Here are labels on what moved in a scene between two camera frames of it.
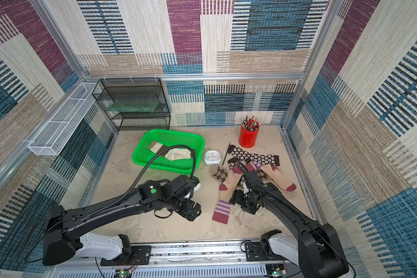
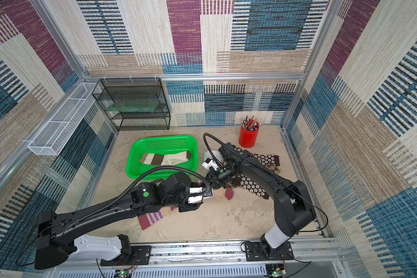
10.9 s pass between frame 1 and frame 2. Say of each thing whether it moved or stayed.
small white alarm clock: stayed
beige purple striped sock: moved
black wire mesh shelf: stayed
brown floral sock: stayed
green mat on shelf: stayed
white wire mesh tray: stayed
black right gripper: moved
